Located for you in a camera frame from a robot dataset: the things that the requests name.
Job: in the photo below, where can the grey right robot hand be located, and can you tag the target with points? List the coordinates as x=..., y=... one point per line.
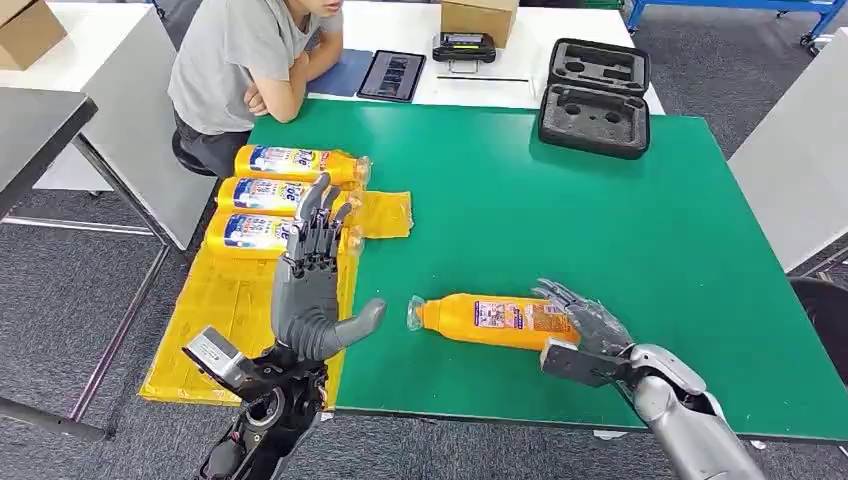
x=596, y=328

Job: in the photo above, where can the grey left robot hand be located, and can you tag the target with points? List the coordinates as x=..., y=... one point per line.
x=305, y=305

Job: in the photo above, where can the orange drink bottle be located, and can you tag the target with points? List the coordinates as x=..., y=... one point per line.
x=265, y=195
x=457, y=324
x=285, y=159
x=245, y=232

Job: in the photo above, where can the yellow sheet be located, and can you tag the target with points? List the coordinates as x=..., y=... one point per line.
x=218, y=318

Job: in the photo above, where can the green table mat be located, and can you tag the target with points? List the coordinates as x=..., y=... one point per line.
x=662, y=232

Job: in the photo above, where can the black stool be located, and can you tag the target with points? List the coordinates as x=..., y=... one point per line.
x=189, y=159

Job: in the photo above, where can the person's hand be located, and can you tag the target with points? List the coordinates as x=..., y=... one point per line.
x=255, y=102

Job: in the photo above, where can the black foam-lined case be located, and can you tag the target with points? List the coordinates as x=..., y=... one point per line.
x=593, y=119

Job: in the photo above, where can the blue folder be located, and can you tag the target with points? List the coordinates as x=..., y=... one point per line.
x=338, y=76

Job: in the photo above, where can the black chair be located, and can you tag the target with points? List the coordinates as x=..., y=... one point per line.
x=828, y=324

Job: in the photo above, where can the black tablet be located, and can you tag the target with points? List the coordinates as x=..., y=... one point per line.
x=391, y=76

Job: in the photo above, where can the person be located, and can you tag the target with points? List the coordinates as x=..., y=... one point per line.
x=225, y=60

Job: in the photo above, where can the light grey table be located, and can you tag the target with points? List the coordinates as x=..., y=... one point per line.
x=802, y=166

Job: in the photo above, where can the white desk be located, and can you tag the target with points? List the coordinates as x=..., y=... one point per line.
x=132, y=99

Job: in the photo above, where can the white table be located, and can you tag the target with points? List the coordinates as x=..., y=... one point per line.
x=517, y=69

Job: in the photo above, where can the thin black rod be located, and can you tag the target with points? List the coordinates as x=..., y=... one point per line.
x=484, y=79

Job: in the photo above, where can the black handheld device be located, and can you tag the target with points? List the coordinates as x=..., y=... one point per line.
x=464, y=48

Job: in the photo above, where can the dark grey table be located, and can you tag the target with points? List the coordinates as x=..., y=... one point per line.
x=33, y=132

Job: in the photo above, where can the small cardboard box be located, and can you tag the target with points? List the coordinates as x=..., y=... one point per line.
x=477, y=20

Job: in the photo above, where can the large cardboard box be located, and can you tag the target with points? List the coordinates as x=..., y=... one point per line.
x=26, y=30

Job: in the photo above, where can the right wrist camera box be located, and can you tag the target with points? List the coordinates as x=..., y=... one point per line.
x=576, y=363

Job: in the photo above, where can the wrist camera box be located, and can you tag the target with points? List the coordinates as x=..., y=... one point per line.
x=576, y=363
x=218, y=354

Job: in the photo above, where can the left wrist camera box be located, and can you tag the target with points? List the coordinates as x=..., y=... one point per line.
x=218, y=354

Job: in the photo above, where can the blue cart frame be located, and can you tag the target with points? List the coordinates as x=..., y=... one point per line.
x=729, y=4

